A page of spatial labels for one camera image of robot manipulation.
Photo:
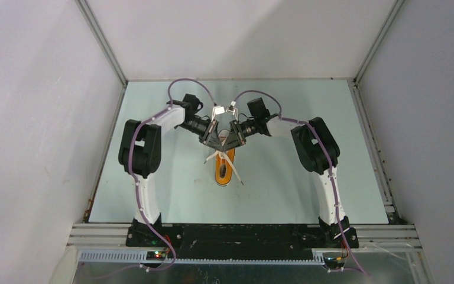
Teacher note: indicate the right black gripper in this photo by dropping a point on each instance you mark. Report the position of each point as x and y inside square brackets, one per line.
[236, 139]

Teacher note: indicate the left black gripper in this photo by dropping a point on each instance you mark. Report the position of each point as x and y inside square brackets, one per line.
[210, 136]

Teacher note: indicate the white shoelace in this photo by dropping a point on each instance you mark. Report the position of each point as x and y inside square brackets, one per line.
[225, 160]

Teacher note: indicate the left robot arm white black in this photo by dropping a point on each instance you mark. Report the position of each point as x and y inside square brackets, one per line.
[140, 151]

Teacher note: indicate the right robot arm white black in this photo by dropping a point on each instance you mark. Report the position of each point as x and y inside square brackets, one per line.
[316, 149]

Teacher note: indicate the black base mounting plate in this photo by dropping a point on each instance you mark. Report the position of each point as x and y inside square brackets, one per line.
[237, 241]

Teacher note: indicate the left controller board with leds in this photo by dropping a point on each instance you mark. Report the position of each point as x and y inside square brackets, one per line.
[156, 256]

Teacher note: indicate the controller board with leds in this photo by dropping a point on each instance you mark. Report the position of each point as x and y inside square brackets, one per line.
[334, 264]
[156, 256]

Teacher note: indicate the right controller board with leds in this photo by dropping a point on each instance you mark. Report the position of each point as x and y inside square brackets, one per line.
[334, 264]

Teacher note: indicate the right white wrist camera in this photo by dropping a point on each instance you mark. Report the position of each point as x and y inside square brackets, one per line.
[232, 110]

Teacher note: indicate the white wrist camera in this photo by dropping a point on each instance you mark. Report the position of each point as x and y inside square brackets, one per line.
[232, 110]
[217, 110]

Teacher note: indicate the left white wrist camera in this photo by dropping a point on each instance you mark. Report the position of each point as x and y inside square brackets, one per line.
[217, 110]

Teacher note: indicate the aluminium frame rail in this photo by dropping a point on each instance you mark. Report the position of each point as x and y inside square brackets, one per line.
[371, 236]

